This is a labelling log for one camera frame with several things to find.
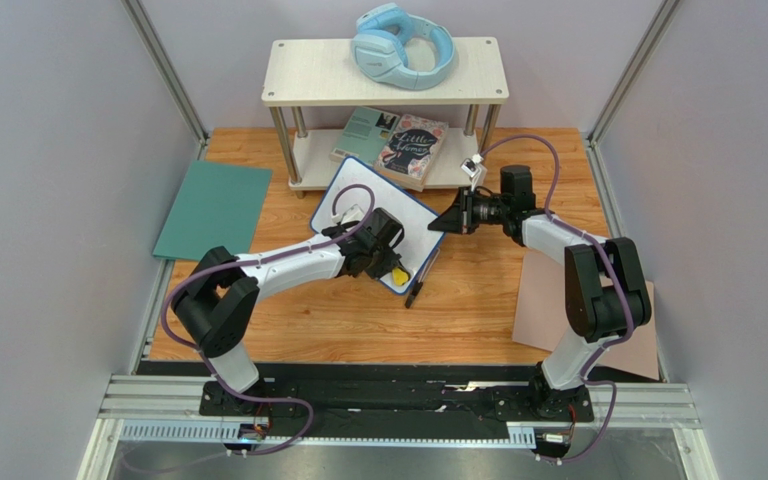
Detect blue framed whiteboard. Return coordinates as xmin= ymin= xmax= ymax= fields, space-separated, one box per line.
xmin=309 ymin=157 xmax=443 ymax=308

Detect yellow sponge eraser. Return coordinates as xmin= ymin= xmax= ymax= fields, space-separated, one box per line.
xmin=391 ymin=267 xmax=412 ymax=286

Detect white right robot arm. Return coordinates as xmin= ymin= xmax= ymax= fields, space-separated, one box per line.
xmin=428 ymin=159 xmax=652 ymax=419

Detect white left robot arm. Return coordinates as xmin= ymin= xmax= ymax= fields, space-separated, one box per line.
xmin=166 ymin=208 xmax=405 ymax=403

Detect Little Women book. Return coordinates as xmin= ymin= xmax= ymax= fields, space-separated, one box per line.
xmin=373 ymin=114 xmax=449 ymax=191

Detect teal book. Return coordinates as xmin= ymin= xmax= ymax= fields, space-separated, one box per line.
xmin=329 ymin=106 xmax=401 ymax=165

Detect pink mat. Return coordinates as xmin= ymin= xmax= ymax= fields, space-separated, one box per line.
xmin=512 ymin=250 xmax=659 ymax=380

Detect teal mat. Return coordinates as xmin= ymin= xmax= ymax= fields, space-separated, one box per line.
xmin=153 ymin=160 xmax=272 ymax=261

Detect light blue headphones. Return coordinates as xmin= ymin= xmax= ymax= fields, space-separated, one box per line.
xmin=350 ymin=2 xmax=456 ymax=91

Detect white two-tier shelf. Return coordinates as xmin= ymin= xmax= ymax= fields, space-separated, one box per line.
xmin=261 ymin=37 xmax=509 ymax=197

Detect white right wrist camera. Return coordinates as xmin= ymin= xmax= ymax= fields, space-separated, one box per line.
xmin=460 ymin=153 xmax=487 ymax=190

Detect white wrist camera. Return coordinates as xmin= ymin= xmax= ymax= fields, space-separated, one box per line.
xmin=460 ymin=153 xmax=487 ymax=190
xmin=331 ymin=204 xmax=366 ymax=225

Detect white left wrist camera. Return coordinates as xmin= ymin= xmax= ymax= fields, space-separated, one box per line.
xmin=331 ymin=204 xmax=366 ymax=225

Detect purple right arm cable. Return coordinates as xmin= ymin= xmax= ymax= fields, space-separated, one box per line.
xmin=477 ymin=135 xmax=633 ymax=465

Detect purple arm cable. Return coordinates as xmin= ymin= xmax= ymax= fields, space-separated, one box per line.
xmin=120 ymin=183 xmax=377 ymax=475
xmin=477 ymin=135 xmax=633 ymax=465

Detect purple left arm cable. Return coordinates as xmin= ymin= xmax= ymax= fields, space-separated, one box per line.
xmin=120 ymin=183 xmax=377 ymax=475

